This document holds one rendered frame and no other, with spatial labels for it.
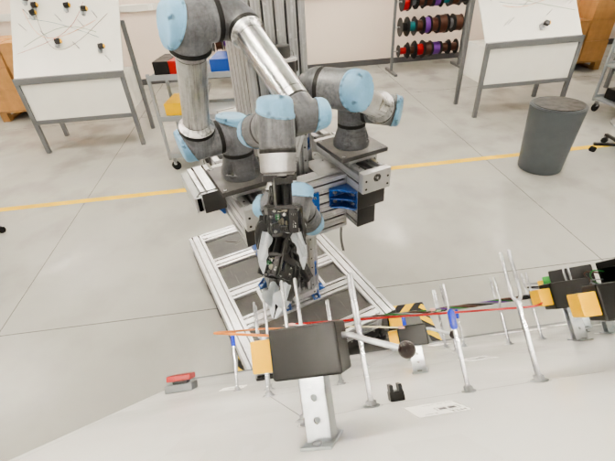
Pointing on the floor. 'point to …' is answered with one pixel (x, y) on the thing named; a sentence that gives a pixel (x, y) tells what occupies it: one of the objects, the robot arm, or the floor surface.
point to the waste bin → (550, 134)
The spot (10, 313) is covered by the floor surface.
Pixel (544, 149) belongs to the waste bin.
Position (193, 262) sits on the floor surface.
